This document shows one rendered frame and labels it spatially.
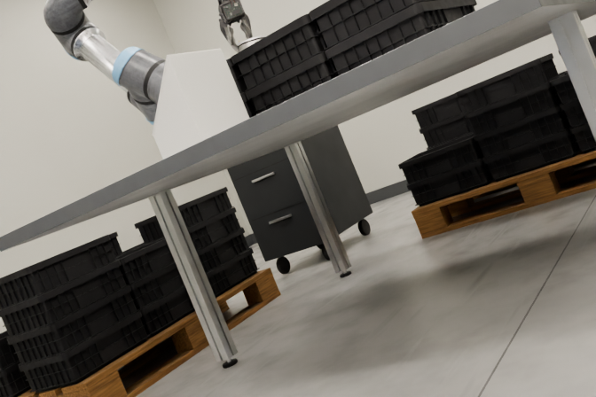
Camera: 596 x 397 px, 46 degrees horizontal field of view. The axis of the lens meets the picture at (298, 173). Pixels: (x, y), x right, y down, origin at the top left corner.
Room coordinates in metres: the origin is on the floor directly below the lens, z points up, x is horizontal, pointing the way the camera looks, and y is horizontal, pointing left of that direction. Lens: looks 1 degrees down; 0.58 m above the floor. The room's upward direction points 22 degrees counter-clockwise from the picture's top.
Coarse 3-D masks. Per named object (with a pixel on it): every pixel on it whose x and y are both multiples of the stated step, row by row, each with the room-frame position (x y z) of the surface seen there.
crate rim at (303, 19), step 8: (304, 16) 1.85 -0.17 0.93; (288, 24) 1.88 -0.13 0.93; (296, 24) 1.86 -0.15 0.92; (304, 24) 1.85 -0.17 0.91; (280, 32) 1.90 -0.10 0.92; (288, 32) 1.88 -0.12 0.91; (264, 40) 1.93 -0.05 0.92; (272, 40) 1.92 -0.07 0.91; (248, 48) 1.97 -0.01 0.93; (256, 48) 1.96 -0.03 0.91; (232, 56) 2.01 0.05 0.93; (240, 56) 1.99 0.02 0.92; (248, 56) 1.98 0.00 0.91
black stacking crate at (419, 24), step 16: (448, 0) 1.81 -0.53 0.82; (464, 0) 1.90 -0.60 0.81; (400, 16) 1.69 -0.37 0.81; (416, 16) 1.68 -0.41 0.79; (432, 16) 1.72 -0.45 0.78; (448, 16) 1.81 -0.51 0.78; (368, 32) 1.75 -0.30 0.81; (384, 32) 1.74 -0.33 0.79; (400, 32) 1.71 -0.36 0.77; (416, 32) 1.69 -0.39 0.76; (336, 48) 1.81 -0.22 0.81; (352, 48) 1.80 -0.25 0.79; (368, 48) 1.77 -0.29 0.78; (384, 48) 1.75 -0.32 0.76; (336, 64) 1.84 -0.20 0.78; (352, 64) 1.81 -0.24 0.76
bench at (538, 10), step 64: (512, 0) 1.14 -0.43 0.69; (576, 0) 1.41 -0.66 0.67; (384, 64) 1.28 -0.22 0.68; (448, 64) 1.74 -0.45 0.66; (576, 64) 1.64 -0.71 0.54; (256, 128) 1.45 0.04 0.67; (320, 128) 2.72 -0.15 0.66; (128, 192) 1.69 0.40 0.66; (320, 192) 3.23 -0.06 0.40; (192, 256) 2.44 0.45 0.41
